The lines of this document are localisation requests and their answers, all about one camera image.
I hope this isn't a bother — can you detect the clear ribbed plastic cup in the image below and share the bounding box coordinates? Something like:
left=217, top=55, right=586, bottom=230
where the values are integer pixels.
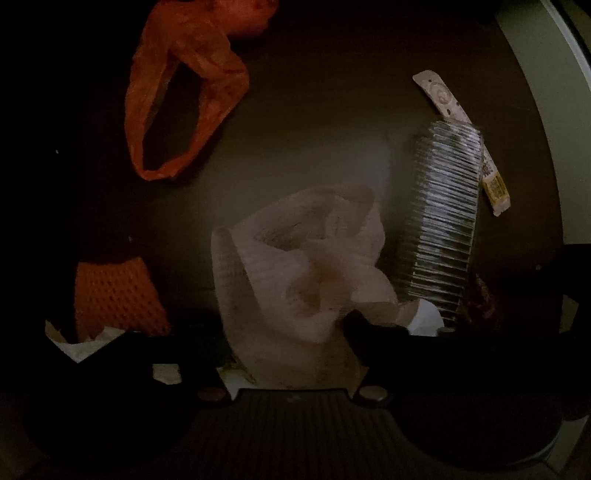
left=390, top=119, right=485, bottom=329

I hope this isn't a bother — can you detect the orange foam fruit net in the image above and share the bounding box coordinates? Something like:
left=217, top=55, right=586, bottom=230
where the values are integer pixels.
left=74, top=257, right=172, bottom=339

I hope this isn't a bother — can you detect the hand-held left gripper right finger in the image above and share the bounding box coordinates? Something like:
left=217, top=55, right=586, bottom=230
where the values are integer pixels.
left=342, top=310, right=532, bottom=403

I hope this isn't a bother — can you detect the printed paper sachet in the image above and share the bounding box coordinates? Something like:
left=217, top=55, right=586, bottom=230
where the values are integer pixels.
left=412, top=70, right=510, bottom=217

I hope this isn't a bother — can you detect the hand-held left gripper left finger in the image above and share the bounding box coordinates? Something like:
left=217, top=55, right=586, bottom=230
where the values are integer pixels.
left=60, top=316, right=232, bottom=403

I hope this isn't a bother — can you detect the dark red wrapper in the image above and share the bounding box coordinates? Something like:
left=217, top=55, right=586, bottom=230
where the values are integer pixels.
left=455, top=273, right=497, bottom=334

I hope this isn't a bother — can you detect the white tissue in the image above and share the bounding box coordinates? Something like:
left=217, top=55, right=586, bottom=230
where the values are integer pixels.
left=396, top=298, right=445, bottom=337
left=45, top=320, right=182, bottom=385

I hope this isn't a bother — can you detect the orange plastic bag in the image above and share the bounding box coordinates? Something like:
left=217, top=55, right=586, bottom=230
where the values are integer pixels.
left=124, top=0, right=280, bottom=182

